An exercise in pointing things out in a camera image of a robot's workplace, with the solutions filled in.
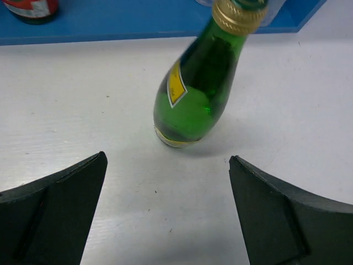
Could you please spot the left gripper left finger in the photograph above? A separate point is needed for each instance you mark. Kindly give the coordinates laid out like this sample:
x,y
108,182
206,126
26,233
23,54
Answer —
x,y
47,221

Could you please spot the Pocari Sweat plastic bottle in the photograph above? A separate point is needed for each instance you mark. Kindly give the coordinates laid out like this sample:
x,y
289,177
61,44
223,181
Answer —
x,y
207,3

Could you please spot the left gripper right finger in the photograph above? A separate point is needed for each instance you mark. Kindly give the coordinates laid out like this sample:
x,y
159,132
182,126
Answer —
x,y
284,224

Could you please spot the green glass bottle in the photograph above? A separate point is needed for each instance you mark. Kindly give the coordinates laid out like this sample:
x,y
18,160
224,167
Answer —
x,y
195,90
34,12

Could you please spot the blue and yellow wooden shelf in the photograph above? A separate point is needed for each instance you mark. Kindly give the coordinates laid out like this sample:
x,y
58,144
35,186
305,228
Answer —
x,y
80,21

